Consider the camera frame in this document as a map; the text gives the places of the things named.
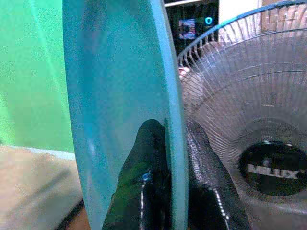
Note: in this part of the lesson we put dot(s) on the teal blue plate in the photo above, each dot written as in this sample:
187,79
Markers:
120,83

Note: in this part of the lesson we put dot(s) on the beige cushion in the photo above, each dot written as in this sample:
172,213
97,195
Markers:
33,187

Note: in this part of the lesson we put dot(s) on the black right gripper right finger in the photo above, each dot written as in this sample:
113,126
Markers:
206,172

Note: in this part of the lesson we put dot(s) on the green curtain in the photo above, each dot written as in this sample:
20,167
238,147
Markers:
31,72

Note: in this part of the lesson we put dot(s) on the black appliance with lit display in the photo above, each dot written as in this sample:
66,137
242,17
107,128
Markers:
192,26

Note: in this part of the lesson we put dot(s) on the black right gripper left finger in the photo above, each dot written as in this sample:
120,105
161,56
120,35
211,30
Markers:
144,165

